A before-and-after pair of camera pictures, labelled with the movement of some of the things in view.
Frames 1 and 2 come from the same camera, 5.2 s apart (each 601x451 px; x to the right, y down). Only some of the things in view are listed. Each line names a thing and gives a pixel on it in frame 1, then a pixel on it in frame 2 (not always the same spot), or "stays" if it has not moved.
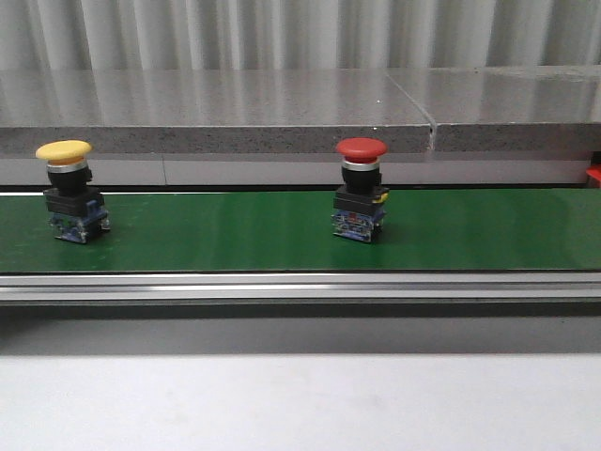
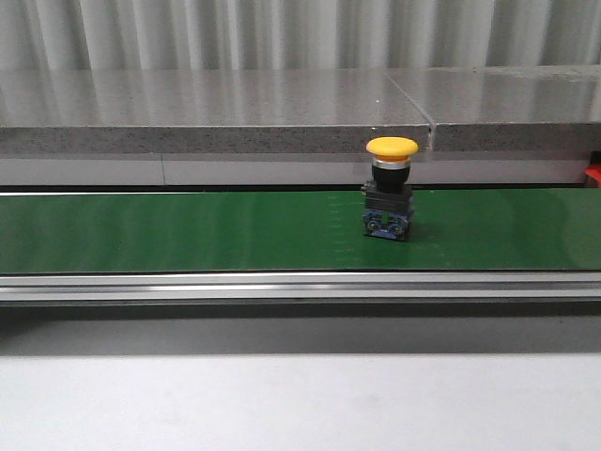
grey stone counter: (157, 128) stays
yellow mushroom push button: (75, 209) → (389, 196)
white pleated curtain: (214, 35) stays
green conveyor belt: (292, 230) stays
